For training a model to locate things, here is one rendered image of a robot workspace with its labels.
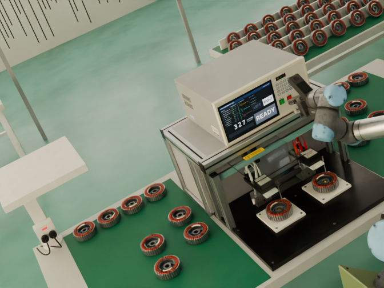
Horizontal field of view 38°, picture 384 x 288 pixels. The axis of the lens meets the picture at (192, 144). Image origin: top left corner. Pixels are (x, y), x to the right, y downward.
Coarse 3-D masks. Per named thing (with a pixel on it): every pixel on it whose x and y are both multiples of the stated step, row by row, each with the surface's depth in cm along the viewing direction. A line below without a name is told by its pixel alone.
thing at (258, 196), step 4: (252, 192) 246; (256, 192) 245; (252, 196) 244; (256, 196) 243; (260, 196) 243; (256, 200) 242; (260, 200) 243; (264, 200) 244; (256, 204) 245; (260, 204) 244
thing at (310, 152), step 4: (304, 148) 249; (304, 152) 242; (308, 152) 241; (312, 152) 240; (316, 152) 239; (308, 156) 239; (312, 156) 238; (316, 156) 239; (320, 156) 240; (312, 160) 238; (316, 160) 239; (320, 160) 240; (316, 164) 239; (320, 164) 238; (316, 168) 238
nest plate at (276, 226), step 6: (264, 210) 240; (294, 210) 234; (300, 210) 233; (258, 216) 238; (264, 216) 236; (294, 216) 231; (300, 216) 230; (264, 222) 235; (270, 222) 232; (276, 222) 231; (282, 222) 230; (288, 222) 229; (276, 228) 228; (282, 228) 228
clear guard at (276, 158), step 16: (272, 144) 228; (288, 144) 225; (240, 160) 225; (256, 160) 222; (272, 160) 219; (288, 160) 215; (304, 160) 215; (256, 176) 213; (272, 176) 211; (304, 176) 212; (272, 192) 209
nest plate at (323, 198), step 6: (342, 180) 241; (306, 186) 244; (312, 186) 243; (342, 186) 237; (348, 186) 236; (312, 192) 240; (330, 192) 236; (336, 192) 235; (318, 198) 235; (324, 198) 234; (330, 198) 234
